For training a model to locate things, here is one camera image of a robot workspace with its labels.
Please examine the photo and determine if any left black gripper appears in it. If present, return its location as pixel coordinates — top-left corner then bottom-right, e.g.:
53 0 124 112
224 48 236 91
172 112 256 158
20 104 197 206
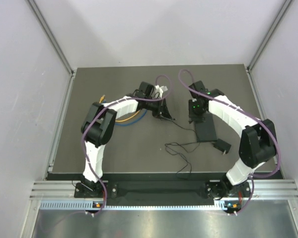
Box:
144 96 172 121

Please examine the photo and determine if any black network switch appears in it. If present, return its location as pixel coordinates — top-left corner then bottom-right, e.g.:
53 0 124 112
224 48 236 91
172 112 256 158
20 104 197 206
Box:
194 114 218 142

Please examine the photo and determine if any black power adapter cable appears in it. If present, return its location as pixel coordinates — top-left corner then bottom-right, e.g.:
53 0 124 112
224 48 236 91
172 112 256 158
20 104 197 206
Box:
161 116 232 180

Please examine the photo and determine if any blue ethernet cable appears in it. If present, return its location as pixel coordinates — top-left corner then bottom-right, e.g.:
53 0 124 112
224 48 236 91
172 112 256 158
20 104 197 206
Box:
101 98 148 126

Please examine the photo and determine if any yellow ethernet cable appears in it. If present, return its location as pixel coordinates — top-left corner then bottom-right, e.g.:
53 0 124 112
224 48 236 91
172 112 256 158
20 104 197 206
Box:
99 94 141 123

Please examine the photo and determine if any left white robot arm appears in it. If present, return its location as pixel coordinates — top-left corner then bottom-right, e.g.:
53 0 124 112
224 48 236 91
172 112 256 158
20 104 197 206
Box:
80 82 172 197

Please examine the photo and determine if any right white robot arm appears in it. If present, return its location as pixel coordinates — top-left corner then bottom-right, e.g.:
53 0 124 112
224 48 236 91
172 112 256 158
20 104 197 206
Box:
188 81 277 197

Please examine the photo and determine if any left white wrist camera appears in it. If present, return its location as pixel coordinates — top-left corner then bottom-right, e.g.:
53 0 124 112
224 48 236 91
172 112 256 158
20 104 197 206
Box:
153 85 168 99

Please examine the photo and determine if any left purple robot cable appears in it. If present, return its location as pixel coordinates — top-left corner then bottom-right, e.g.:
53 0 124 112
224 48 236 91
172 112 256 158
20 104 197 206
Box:
81 75 175 215

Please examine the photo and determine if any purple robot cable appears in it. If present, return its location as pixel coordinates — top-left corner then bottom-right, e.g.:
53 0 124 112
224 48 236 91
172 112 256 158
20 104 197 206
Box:
178 68 282 216
81 75 175 215

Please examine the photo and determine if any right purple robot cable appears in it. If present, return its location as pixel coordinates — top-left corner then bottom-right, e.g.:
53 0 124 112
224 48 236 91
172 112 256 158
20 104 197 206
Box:
178 68 282 216

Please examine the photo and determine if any grey slotted cable duct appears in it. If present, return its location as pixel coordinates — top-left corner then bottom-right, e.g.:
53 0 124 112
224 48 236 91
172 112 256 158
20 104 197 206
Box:
40 200 239 211

